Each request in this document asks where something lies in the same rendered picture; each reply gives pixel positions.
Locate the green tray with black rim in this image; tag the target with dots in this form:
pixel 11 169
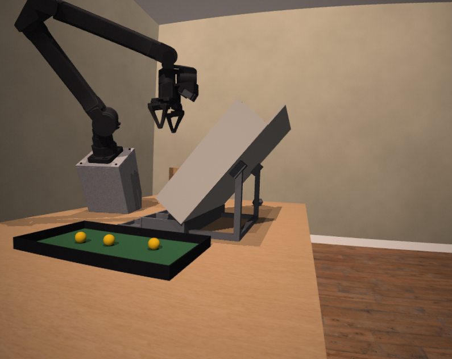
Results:
pixel 176 251

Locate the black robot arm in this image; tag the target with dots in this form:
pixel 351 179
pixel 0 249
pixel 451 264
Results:
pixel 104 119

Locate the orange-yellow ball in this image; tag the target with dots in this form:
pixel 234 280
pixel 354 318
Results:
pixel 154 243
pixel 109 240
pixel 80 237

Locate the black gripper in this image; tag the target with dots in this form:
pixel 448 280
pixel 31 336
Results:
pixel 165 103

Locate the grey slanted panel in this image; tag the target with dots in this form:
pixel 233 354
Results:
pixel 196 194

